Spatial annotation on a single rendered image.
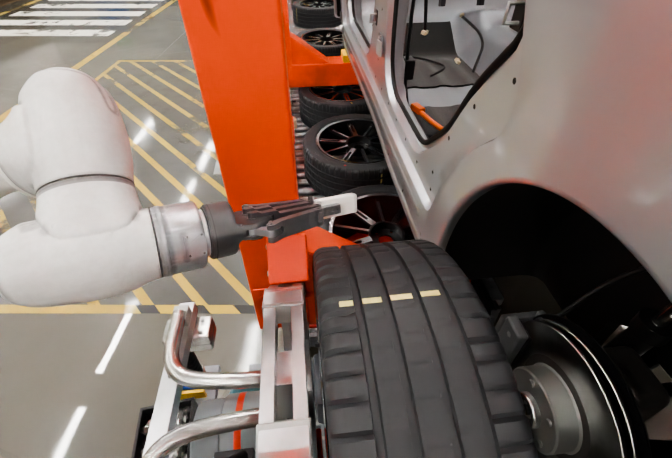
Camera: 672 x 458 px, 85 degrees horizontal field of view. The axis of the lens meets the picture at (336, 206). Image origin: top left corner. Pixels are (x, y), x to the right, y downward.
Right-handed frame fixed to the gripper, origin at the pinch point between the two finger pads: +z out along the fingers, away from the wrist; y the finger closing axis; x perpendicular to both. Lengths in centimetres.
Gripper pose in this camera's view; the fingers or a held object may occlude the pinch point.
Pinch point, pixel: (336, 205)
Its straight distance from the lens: 58.4
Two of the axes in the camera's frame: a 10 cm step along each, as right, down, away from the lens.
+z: 8.7, -1.8, 4.7
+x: -0.5, -9.6, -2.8
